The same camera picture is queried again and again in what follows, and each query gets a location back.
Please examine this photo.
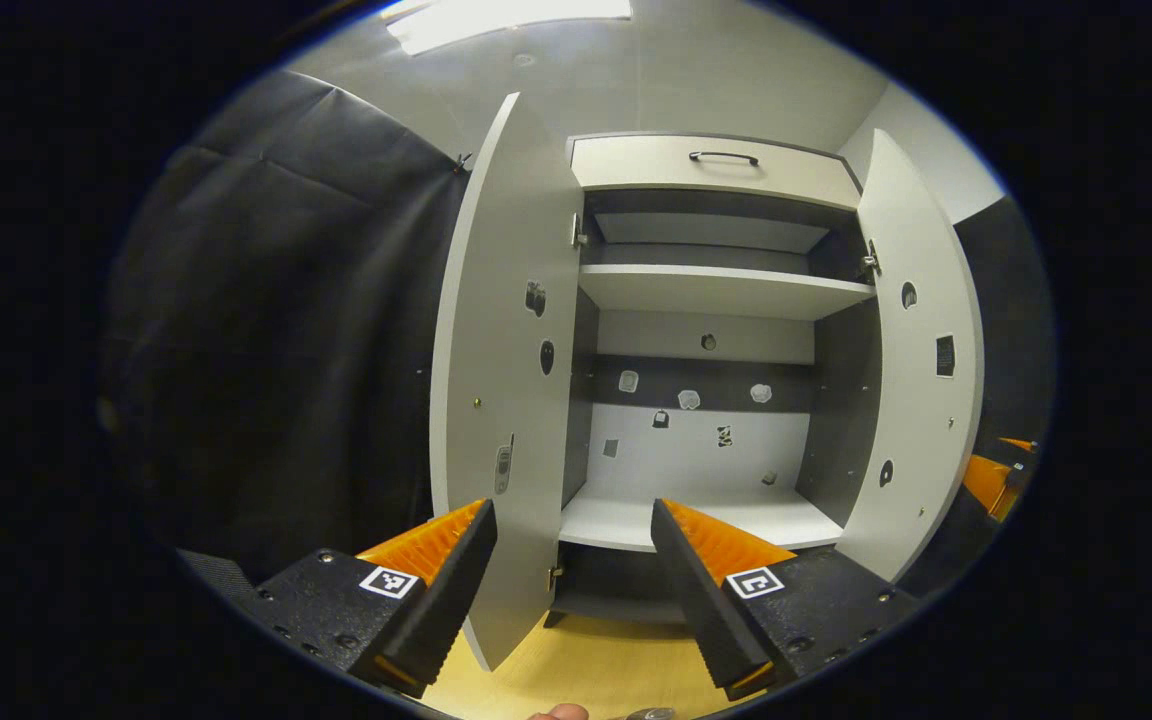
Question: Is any white grey cabinet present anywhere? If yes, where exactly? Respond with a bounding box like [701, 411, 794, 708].
[546, 130, 882, 631]

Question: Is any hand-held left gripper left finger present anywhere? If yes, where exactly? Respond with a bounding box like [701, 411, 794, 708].
[251, 498, 499, 699]

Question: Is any white cabinet door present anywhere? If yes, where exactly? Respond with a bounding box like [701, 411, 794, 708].
[834, 128, 986, 584]
[429, 92, 585, 673]

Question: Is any white cabinet shelf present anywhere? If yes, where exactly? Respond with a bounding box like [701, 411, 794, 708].
[558, 485, 845, 553]
[578, 263, 877, 322]

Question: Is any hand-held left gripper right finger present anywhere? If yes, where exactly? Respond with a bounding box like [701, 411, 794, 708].
[650, 497, 922, 701]

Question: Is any white drawer front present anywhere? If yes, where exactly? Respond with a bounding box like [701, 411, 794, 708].
[569, 133, 863, 211]

